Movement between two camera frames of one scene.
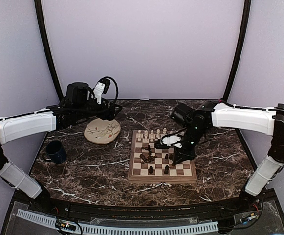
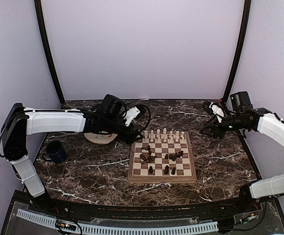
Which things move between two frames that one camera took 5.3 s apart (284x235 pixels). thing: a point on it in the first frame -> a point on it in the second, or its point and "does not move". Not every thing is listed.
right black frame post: (247, 5) does not move
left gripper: (111, 115) -> (129, 136)
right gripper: (187, 155) -> (215, 128)
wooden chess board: (149, 165) does not move
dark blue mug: (56, 152) does not move
